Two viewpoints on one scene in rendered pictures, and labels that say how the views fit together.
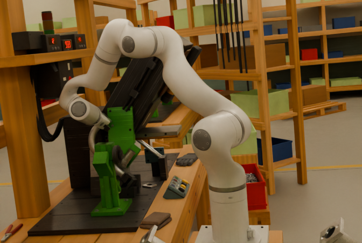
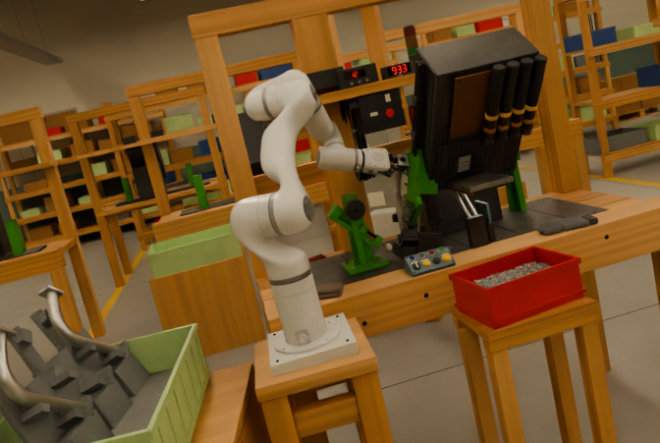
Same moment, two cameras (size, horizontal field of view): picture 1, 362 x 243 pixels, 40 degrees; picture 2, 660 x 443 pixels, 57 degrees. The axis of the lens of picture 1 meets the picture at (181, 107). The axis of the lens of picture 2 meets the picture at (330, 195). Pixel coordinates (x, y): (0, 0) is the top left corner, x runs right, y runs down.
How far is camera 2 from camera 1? 207 cm
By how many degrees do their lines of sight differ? 71
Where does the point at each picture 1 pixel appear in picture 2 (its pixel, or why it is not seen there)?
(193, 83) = (263, 155)
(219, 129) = (234, 215)
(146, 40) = (251, 105)
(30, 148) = (335, 186)
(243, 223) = (289, 323)
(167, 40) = (281, 100)
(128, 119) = (416, 166)
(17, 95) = not seen: hidden behind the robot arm
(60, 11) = not seen: outside the picture
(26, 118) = not seen: hidden behind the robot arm
